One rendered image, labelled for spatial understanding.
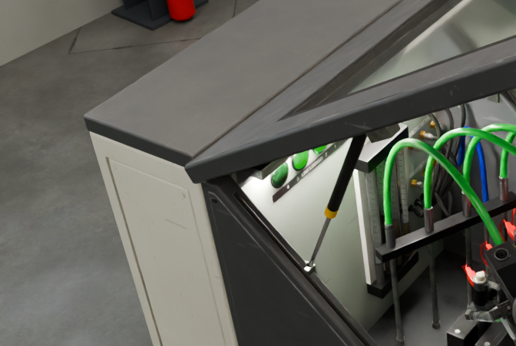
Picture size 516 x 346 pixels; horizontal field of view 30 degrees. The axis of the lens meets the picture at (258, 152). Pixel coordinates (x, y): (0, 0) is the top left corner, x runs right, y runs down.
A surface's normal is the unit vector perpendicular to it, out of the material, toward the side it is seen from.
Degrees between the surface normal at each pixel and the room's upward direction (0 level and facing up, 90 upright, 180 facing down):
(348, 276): 90
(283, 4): 0
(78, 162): 0
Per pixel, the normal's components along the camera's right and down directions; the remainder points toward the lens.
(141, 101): -0.15, -0.82
